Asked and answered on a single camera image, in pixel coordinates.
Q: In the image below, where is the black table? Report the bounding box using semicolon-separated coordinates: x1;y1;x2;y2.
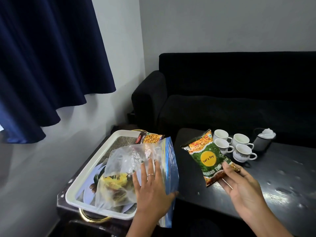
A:
174;127;316;237

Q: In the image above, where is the plain white cup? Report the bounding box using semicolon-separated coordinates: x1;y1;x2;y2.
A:
231;133;255;150
213;129;233;144

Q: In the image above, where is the clear zip bag blue seal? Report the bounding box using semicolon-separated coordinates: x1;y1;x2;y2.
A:
95;137;179;229

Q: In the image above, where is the person's right hand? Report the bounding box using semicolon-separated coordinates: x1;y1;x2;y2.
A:
218;161;270;218

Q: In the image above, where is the black mug with tissue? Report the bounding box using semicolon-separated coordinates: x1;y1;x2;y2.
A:
252;127;277;152

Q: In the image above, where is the person's left hand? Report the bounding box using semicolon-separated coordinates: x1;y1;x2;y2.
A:
132;158;179;221

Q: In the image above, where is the patterned white cup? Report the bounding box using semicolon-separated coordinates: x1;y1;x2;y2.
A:
232;144;258;163
214;138;234;155

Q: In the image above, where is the maroon mixture snack packet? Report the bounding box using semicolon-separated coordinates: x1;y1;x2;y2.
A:
134;132;165;145

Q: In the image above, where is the navy blue curtain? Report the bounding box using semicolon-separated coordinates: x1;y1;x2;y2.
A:
0;0;117;144

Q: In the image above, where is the dark brown glossy side table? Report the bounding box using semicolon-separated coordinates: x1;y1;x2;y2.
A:
57;135;139;237

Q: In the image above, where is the stack of white napkins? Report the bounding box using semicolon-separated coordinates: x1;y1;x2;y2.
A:
257;128;277;140

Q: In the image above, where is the black fabric sofa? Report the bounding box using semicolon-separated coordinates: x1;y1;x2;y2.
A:
131;51;316;148

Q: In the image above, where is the green snacks packet yellow circle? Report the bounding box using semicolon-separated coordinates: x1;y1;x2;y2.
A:
180;129;240;188

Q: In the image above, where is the white tray with printed base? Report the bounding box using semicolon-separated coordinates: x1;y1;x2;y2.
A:
65;129;163;221

